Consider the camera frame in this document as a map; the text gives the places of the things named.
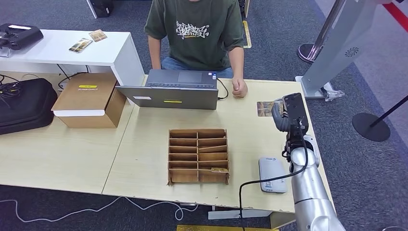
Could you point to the dark picture card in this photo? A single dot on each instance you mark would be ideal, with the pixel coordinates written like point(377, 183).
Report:
point(80, 45)

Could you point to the tan picture ID card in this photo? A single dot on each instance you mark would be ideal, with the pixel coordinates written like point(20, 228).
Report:
point(264, 109)

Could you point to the yellow floor tape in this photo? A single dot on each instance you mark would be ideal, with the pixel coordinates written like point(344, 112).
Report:
point(247, 35)

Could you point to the person's right forearm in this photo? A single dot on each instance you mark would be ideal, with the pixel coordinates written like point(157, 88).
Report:
point(155, 54)

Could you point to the brown cardboard box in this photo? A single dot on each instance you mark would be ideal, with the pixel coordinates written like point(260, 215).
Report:
point(86, 98)

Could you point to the black controller device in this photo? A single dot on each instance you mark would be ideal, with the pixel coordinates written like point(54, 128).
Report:
point(19, 36)

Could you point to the white desk foot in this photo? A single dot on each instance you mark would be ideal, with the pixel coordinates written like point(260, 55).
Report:
point(229, 214)

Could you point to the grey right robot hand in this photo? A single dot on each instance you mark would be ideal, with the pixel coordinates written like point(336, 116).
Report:
point(279, 118)

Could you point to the grey laptop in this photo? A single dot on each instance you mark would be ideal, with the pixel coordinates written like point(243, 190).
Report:
point(172, 98)

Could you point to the clear plastic bag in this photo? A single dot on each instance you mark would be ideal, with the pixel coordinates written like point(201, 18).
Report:
point(333, 94)

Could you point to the tan room key card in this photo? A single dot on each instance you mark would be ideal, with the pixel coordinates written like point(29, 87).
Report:
point(220, 170)

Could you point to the person's left forearm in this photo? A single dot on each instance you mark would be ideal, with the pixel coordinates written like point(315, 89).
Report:
point(236, 63)

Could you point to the white side table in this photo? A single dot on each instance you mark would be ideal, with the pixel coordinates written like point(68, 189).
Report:
point(47, 51)

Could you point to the black carry case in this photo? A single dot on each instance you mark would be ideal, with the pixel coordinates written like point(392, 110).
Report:
point(25, 105)

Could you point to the wooden card organizer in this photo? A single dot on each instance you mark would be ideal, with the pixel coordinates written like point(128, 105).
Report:
point(197, 156)

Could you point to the grey white card reader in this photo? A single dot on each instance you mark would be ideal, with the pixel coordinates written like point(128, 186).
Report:
point(271, 169)

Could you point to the red barrier belt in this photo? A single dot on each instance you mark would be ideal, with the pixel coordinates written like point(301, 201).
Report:
point(398, 16)

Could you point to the person's left hand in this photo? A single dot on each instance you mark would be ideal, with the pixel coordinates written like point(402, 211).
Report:
point(239, 87)

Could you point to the person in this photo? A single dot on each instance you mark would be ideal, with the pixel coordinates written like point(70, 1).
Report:
point(197, 47)

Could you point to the chrome stanchion post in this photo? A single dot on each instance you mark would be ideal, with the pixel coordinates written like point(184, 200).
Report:
point(307, 52)

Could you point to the black box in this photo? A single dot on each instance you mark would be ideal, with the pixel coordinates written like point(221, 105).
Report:
point(102, 8)

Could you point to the black stanchion post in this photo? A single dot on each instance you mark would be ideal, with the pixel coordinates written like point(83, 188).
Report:
point(369, 127)

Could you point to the grey kiosk stand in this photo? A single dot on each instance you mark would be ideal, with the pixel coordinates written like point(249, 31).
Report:
point(338, 47)

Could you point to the black stand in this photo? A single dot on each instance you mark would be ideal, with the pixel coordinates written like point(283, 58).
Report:
point(241, 4)

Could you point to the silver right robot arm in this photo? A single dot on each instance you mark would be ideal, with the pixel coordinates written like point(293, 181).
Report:
point(306, 191)

